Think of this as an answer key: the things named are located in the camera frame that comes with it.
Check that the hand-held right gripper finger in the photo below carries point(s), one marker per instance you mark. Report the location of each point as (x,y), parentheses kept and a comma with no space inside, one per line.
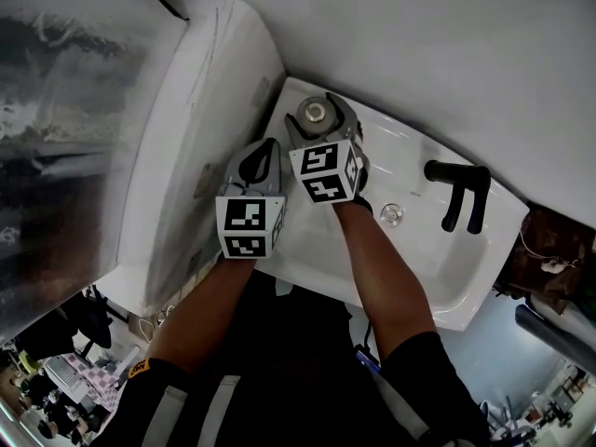
(343,117)
(293,131)

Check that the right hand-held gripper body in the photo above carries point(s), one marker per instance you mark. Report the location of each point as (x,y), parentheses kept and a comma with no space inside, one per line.
(326,170)

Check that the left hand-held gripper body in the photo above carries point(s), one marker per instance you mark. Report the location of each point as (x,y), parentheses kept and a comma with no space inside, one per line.
(244,224)

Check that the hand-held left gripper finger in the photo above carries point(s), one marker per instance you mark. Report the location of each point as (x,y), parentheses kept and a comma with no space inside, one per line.
(242,158)
(274,170)

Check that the grey bottle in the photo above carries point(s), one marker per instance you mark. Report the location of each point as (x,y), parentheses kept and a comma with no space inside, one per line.
(316,112)

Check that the person's right forearm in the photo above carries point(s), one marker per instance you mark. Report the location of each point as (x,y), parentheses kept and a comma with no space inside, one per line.
(386,273)

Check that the person's left forearm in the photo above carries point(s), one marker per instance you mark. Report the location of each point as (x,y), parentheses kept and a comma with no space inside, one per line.
(209,315)

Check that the chrome sink drain plug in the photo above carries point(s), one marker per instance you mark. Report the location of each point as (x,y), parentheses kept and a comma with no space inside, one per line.
(392,214)

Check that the white sink counter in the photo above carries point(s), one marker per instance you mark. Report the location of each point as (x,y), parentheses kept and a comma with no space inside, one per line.
(419,259)

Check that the white appliance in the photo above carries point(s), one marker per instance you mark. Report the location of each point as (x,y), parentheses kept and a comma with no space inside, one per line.
(195,86)

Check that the black faucet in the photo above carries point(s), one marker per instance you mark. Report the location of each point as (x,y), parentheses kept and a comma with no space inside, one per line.
(458,177)

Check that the person's black jacket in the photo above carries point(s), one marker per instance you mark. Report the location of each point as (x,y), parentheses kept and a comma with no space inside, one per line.
(288,375)

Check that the frosted glass panel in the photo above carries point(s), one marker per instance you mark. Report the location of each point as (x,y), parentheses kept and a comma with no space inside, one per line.
(70,133)

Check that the black chair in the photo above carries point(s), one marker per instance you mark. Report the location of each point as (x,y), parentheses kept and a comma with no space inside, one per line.
(90,317)

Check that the blue object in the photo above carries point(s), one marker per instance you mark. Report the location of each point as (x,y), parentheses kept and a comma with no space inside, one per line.
(365,357)

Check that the pink checkered cloth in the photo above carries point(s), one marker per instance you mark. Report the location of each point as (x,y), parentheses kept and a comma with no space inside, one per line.
(95,380)

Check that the brown wooden stand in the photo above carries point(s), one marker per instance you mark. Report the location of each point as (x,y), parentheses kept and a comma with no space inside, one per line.
(554,240)

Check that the grey rolled tube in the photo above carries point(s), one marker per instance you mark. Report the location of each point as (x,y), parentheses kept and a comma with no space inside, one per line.
(549,326)

